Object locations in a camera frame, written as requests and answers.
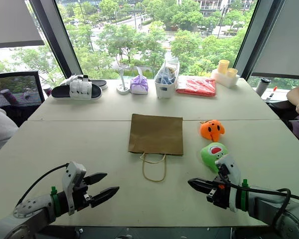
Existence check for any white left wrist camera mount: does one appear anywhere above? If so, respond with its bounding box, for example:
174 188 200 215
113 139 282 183
61 161 87 216

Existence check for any dark window frame post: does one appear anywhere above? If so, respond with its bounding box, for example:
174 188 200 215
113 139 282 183
29 0 82 79
233 0 286 80

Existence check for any green cable tie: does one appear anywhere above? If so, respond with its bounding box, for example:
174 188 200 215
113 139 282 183
240 179 250 213
50 186 62 218

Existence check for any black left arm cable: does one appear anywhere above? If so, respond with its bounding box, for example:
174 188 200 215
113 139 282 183
15 163 70 207

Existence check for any silver tumbler with black lid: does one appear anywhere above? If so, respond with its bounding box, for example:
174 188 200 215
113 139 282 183
255 77 272 97

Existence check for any red packaged cloth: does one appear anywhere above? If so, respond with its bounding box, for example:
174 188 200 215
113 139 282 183
175 75 218 98

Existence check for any white plastic basket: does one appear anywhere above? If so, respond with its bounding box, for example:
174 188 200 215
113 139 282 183
153 59 180 100

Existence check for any brown paper bag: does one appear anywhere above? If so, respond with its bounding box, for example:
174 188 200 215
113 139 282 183
128 114 184 183

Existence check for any white hook stand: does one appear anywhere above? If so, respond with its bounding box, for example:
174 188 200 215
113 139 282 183
116 67 131 96

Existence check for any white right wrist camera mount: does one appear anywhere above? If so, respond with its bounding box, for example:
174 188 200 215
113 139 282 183
215 154 242 213

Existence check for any green plush toy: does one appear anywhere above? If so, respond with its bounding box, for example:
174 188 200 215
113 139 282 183
200 142 229 173

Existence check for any dark base under table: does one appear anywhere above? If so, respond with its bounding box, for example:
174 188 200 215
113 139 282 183
34 226 242 239

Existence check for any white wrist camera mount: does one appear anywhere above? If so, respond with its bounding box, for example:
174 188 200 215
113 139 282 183
215 154 242 213
61 161 87 216

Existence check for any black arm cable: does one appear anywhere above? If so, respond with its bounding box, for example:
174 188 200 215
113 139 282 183
218 171 299 226
15 163 70 207

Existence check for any grey roller blind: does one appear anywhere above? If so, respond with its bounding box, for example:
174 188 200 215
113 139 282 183
251 0 299 81
0 0 46 49

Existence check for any tall yellow cup stack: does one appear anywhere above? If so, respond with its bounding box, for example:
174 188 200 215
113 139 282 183
217 59 230 75

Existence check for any black mesh chair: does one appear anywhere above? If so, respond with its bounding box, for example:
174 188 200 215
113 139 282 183
0 71 46 126

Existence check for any purple plastic pouch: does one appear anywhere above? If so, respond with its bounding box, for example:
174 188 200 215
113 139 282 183
130 66 149 96

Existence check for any dark red cup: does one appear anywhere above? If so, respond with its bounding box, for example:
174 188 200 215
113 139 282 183
42 84 53 98

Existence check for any orange plush toy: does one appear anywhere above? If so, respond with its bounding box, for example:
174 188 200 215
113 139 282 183
199 119 226 143

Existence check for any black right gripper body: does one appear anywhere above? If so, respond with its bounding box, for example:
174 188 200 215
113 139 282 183
206 171 232 211

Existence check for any black and white slipper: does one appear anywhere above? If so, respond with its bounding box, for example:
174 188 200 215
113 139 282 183
60 74 109 91
51 76 103 101

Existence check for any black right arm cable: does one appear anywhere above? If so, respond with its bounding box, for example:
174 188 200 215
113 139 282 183
218 171 299 226

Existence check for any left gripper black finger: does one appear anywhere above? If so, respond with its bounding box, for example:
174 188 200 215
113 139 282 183
90 186 120 209
83 172 108 186

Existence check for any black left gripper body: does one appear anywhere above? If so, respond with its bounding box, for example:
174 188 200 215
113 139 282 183
72 177 93 212

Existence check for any white box with yellow cups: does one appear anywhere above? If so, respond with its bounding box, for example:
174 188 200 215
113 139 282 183
210 68 240 89

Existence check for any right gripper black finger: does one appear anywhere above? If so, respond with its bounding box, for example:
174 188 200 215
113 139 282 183
192 185 216 195
187 177 219 188

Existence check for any person in white clothes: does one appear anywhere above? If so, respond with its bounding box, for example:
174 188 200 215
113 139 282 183
0 99 19 160

